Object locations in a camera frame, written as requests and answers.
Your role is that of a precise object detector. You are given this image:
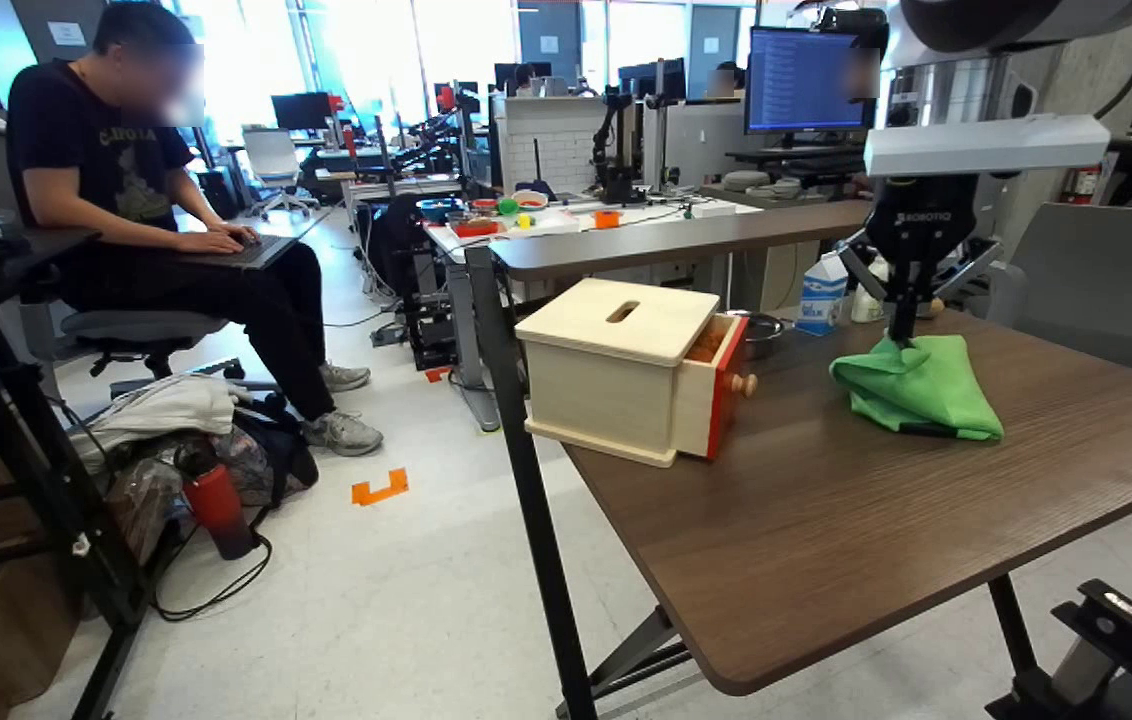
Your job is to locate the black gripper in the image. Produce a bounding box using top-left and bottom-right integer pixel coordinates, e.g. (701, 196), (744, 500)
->
(870, 174), (975, 344)

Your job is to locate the green microfiber cloth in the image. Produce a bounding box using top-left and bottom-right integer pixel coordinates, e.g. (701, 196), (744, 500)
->
(829, 337), (1004, 444)

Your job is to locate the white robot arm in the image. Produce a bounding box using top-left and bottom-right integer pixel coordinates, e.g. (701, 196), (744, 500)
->
(865, 0), (1132, 344)

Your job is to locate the small blue white carton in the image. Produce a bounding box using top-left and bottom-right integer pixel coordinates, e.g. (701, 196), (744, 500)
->
(796, 250), (848, 333)

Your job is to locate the blue computer monitor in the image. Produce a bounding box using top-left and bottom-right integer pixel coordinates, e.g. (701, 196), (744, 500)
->
(744, 27), (865, 130)

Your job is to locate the wooden box with red drawer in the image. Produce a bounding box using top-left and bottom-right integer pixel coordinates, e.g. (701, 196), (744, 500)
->
(516, 277), (758, 469)

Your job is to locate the orange floor tape marker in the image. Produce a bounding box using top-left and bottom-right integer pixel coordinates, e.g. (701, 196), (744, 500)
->
(350, 469), (413, 509)

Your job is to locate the red thermos bottle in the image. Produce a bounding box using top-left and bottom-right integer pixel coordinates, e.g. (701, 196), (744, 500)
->
(176, 448), (255, 560)

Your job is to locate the pile of bags on floor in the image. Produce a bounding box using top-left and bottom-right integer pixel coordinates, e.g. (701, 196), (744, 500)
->
(71, 374), (319, 543)

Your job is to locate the person in black shirt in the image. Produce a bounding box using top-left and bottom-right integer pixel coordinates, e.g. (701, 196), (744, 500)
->
(8, 0), (383, 457)

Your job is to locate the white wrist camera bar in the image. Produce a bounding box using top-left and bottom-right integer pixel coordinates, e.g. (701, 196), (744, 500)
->
(865, 112), (1112, 174)

